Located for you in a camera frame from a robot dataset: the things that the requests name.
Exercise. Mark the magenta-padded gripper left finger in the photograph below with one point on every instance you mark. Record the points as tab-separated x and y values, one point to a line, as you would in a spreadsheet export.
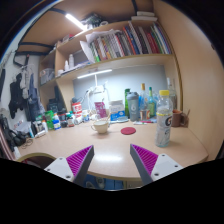
63	166

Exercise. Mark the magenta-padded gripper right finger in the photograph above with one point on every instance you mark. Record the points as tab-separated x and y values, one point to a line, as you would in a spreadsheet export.
160	166

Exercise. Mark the clear yellow-capped drink bottle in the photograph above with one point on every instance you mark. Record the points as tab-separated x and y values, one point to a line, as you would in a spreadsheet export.
163	126

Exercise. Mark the small blue and white bottle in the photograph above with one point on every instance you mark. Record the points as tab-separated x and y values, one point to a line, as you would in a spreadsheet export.
56	122

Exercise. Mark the flat round red coaster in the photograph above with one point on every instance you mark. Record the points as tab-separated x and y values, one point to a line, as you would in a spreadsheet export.
128	130

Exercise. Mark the green plastic container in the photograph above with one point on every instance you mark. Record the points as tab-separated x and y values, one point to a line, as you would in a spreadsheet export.
49	120

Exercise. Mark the brown clay mug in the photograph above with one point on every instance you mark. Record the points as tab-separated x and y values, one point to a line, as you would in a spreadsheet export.
177	118

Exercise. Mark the cream ceramic cup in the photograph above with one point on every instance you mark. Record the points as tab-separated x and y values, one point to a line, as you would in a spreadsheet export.
100	127

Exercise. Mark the small white jar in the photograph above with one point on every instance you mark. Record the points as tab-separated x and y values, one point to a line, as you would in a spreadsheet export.
85	116

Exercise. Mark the red and white canister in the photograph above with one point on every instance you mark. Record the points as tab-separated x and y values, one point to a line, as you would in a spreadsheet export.
77	108

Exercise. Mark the slim green glass bottle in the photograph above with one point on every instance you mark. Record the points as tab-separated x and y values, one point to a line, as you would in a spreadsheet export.
151	103

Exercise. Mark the grey shaker bottle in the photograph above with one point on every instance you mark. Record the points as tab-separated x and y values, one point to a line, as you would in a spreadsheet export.
133	106

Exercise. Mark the clear glass bottle gold cap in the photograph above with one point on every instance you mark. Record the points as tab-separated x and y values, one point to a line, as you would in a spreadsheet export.
143	101

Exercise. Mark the magenta paper pack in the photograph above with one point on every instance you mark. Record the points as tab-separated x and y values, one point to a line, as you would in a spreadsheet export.
100	109

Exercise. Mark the blue and white carton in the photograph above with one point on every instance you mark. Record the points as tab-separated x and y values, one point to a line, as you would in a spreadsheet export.
117	110

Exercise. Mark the clear glass bottle white cap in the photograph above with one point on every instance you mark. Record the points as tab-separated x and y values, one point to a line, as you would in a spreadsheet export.
173	95

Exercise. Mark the green plastic bottle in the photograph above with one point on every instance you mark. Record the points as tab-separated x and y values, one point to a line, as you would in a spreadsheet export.
126	100

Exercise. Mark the dark hanging clothes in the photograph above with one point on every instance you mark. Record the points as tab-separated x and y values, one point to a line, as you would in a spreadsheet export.
16	96

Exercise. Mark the white under-shelf light bar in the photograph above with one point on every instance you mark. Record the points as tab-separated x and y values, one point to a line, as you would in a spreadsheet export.
95	73

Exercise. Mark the white ceiling light tube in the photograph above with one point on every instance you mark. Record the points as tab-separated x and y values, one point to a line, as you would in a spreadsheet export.
75	21

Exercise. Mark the white wall power strip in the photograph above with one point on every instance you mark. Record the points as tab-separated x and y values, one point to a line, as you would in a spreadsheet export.
96	89

